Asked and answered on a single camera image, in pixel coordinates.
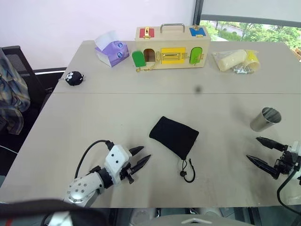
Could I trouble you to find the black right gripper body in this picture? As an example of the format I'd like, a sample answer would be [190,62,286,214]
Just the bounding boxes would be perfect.
[274,150,301,175]

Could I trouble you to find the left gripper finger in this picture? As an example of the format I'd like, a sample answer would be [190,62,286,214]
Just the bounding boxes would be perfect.
[128,146,144,156]
[130,154,152,175]

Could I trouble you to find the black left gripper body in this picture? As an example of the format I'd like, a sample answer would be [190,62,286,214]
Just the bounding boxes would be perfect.
[119,162,136,185]

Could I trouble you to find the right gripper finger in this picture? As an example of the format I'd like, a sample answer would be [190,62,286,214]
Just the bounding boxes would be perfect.
[255,137,288,152]
[246,154,281,180]

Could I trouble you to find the clear plastic bag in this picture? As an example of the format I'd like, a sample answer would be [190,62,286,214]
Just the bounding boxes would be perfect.
[211,49,261,75]

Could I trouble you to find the stainless steel cup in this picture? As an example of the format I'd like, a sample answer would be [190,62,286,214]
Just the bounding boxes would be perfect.
[249,106,282,133]

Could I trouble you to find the pile of silver screws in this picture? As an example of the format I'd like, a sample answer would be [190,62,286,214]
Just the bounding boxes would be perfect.
[231,65,254,75]

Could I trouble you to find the cream plastic cylinder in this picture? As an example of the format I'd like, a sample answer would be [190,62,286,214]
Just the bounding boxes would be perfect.
[218,49,247,72]

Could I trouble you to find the black plush ball toy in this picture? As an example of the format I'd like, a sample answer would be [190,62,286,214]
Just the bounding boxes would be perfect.
[64,70,86,87]

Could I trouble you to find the cardboard box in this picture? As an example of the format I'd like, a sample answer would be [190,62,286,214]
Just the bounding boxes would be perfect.
[291,46,301,62]

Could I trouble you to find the purple tissue box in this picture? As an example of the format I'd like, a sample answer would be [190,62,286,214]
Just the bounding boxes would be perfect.
[95,40,130,68]

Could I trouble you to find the white tissue sheet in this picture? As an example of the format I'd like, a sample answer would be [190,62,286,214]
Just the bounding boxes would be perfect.
[95,30,118,51]

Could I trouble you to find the wooden lock box toy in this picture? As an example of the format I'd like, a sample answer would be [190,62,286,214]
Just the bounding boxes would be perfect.
[131,23,211,73]

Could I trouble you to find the black office chair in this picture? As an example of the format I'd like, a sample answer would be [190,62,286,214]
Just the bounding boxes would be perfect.
[0,45,68,142]

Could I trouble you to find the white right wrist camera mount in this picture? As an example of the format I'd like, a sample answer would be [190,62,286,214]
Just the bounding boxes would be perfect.
[287,140,301,158]

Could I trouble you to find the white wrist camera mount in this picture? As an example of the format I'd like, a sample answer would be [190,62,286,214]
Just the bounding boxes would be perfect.
[287,140,301,158]
[104,144,133,186]

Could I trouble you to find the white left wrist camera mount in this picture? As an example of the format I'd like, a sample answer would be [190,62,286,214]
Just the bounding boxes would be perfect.
[104,144,133,186]

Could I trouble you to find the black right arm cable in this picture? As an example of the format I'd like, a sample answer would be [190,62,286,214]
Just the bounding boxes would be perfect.
[276,169,301,214]

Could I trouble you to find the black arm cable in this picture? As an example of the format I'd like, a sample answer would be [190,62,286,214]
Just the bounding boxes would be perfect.
[276,169,301,214]
[74,140,115,179]

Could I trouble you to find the black drawstring pouch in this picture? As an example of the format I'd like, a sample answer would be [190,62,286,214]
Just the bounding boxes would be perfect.
[149,116,200,184]

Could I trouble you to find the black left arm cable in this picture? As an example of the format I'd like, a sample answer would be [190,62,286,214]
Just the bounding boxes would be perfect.
[74,140,115,179]

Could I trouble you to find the gold key chain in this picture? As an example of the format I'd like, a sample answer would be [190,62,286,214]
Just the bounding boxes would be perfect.
[135,60,158,73]

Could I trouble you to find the white floor cable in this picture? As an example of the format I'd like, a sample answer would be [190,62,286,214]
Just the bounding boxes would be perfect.
[0,143,19,154]

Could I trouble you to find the metal lock box handle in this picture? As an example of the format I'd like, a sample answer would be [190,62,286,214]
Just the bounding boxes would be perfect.
[160,23,185,34]

